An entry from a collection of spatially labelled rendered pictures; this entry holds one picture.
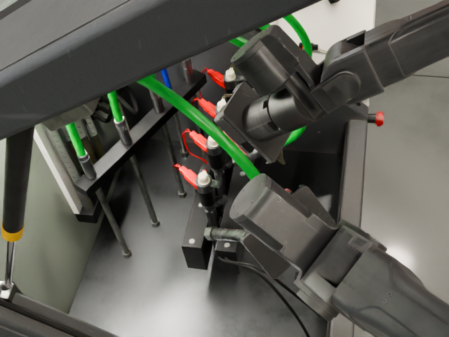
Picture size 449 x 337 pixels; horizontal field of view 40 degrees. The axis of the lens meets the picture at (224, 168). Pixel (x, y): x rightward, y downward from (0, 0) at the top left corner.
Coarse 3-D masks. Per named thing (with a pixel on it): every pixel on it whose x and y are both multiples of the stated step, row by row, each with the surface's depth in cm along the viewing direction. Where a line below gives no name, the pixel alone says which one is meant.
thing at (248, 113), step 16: (240, 96) 82; (256, 96) 84; (224, 112) 80; (240, 112) 82; (256, 112) 79; (240, 128) 81; (256, 128) 80; (272, 128) 78; (256, 144) 82; (272, 144) 84; (272, 160) 83
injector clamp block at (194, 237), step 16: (256, 160) 121; (240, 176) 117; (192, 208) 113; (224, 208) 112; (192, 224) 111; (224, 224) 110; (192, 240) 109; (208, 240) 113; (192, 256) 111; (208, 256) 114; (224, 256) 108; (240, 256) 111
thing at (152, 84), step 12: (144, 84) 71; (156, 84) 70; (168, 96) 70; (180, 96) 70; (180, 108) 70; (192, 108) 70; (192, 120) 70; (204, 120) 70; (72, 132) 95; (216, 132) 70; (228, 144) 70; (84, 156) 100; (240, 156) 71; (252, 168) 72
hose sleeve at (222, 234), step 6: (216, 228) 91; (222, 228) 90; (216, 234) 90; (222, 234) 89; (228, 234) 88; (234, 234) 87; (240, 234) 86; (246, 234) 85; (222, 240) 90; (228, 240) 89; (234, 240) 87
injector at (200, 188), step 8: (208, 176) 100; (208, 184) 99; (200, 192) 100; (208, 192) 100; (200, 200) 103; (208, 200) 102; (216, 200) 103; (224, 200) 102; (208, 208) 104; (208, 216) 106; (216, 216) 108; (208, 224) 109; (216, 224) 109; (216, 240) 113
